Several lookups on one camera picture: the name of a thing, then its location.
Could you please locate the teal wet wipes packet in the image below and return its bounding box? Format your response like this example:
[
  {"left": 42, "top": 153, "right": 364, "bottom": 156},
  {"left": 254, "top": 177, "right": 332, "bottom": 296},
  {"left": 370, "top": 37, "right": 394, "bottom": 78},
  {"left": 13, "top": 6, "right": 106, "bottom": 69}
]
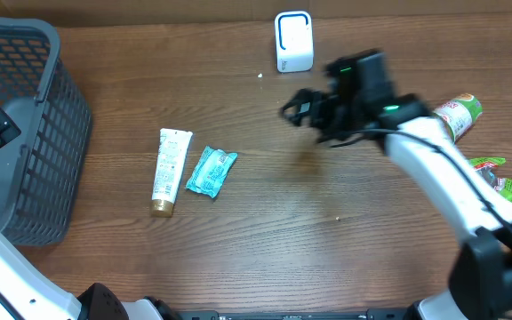
[{"left": 186, "top": 146, "right": 237, "bottom": 198}]

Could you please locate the white tube with gold cap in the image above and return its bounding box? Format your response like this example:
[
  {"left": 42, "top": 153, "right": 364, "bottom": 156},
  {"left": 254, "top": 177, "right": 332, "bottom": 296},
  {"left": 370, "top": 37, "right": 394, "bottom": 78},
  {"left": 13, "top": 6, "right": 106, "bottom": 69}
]
[{"left": 150, "top": 128, "right": 193, "bottom": 218}]

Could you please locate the green snack bag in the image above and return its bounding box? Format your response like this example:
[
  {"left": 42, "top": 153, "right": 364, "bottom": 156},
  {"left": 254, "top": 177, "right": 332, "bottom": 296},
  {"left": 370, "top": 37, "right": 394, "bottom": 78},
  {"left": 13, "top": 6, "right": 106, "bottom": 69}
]
[{"left": 469, "top": 157, "right": 512, "bottom": 203}]

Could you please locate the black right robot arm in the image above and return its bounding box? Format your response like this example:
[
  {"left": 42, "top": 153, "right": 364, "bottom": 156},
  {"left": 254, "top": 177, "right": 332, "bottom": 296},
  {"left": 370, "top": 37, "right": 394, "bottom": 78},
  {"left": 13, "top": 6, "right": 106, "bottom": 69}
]
[{"left": 280, "top": 49, "right": 512, "bottom": 319}]

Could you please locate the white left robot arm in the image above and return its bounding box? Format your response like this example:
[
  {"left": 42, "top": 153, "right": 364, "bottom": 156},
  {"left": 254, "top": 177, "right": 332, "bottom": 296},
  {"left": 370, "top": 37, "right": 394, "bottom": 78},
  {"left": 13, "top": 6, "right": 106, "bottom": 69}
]
[{"left": 0, "top": 98, "right": 179, "bottom": 319}]

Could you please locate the white barcode scanner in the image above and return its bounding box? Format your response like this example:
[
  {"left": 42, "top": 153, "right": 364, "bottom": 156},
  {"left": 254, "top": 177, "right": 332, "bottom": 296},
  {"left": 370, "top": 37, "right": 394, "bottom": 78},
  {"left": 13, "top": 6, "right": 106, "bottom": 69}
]
[{"left": 274, "top": 11, "right": 315, "bottom": 73}]

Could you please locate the dark grey plastic basket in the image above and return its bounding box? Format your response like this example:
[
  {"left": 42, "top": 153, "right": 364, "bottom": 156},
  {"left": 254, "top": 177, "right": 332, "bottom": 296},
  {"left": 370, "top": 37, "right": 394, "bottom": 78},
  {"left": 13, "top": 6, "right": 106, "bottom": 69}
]
[{"left": 0, "top": 18, "right": 92, "bottom": 246}]

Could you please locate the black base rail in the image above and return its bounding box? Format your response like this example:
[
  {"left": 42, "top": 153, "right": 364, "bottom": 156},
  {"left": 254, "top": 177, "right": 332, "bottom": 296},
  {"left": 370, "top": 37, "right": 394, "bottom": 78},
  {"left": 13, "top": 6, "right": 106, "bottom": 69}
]
[{"left": 176, "top": 308, "right": 416, "bottom": 320}]

